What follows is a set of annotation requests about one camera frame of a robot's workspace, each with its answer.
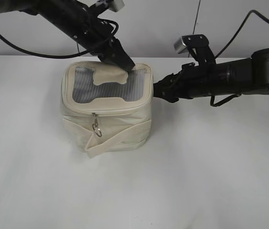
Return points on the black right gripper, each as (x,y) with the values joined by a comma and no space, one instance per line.
(177,86)

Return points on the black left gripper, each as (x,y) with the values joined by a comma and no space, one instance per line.
(97,36)

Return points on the cream fabric zipper bag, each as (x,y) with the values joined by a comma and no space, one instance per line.
(105,108)

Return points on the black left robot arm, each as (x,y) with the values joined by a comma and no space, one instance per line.
(57,12)

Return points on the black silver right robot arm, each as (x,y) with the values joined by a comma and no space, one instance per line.
(219,81)

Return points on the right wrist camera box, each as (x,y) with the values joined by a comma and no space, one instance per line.
(197,46)

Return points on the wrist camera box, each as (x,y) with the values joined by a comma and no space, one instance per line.
(113,5)
(197,46)

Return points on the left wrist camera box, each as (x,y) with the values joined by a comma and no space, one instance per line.
(113,5)

